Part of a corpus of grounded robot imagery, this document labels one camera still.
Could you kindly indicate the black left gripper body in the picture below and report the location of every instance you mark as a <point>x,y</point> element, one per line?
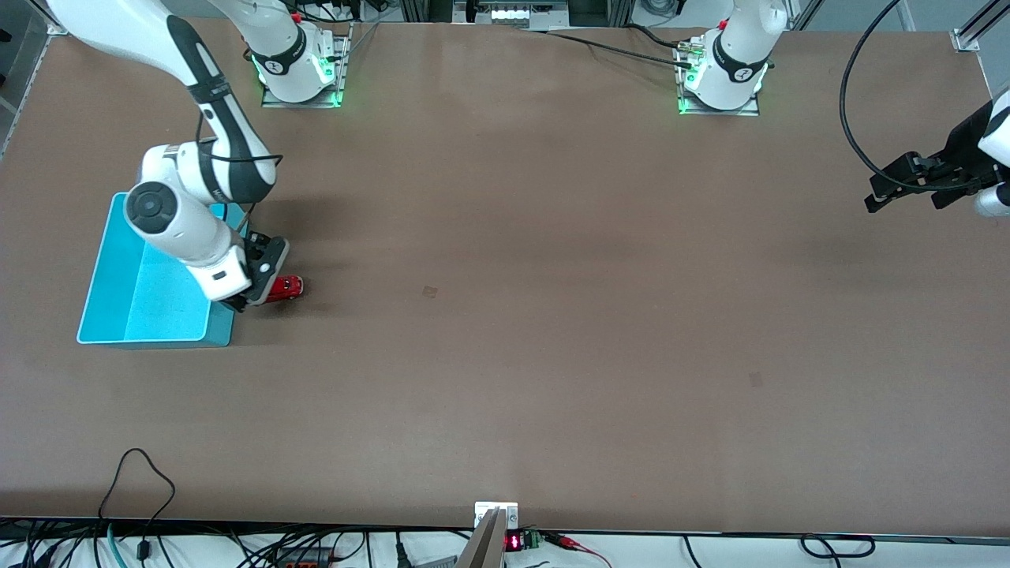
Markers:
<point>964,151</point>

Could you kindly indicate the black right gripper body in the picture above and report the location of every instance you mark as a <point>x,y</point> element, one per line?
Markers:
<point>256,251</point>

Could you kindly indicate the red beetle toy car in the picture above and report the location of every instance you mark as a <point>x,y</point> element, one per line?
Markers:
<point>290,288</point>

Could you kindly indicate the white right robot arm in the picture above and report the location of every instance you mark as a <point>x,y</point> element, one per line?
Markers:
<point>173,221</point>

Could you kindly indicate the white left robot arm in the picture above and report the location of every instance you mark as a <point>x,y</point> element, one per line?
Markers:
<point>734,47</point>

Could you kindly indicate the blue plastic box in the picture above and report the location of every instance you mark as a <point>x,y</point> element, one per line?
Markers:
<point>134,308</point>

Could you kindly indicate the aluminium corner profile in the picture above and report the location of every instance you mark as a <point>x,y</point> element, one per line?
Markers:
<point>966,39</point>

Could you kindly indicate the aluminium upright profile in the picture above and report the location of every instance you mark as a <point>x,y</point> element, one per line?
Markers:
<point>801,14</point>

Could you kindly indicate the black power strip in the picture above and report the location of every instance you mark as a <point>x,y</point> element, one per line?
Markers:
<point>304,557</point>

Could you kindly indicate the grey metal bar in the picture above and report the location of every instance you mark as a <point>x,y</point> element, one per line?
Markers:
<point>485,544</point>

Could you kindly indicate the red display module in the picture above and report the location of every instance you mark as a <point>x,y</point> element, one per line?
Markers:
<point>514,542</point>

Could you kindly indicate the bright lit device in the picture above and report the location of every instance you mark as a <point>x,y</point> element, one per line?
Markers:
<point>529,13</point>

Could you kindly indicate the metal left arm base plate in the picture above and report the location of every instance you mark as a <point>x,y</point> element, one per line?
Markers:
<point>746,110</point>

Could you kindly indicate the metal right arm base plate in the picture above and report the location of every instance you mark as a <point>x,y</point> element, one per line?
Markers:
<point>341,63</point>

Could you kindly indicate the aluminium edge rail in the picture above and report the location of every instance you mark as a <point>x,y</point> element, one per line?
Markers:
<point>24,91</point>

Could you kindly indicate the white bracket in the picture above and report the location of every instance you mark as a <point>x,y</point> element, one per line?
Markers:
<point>481,511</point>

